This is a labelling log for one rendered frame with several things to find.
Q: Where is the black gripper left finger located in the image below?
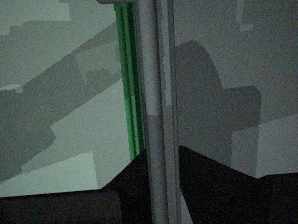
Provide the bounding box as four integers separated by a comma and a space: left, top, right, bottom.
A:
0, 148, 153, 224

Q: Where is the green plastic tray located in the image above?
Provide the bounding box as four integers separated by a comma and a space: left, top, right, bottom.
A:
113, 2, 146, 161

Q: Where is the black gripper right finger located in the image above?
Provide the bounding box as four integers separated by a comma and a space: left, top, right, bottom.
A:
179, 146, 298, 224

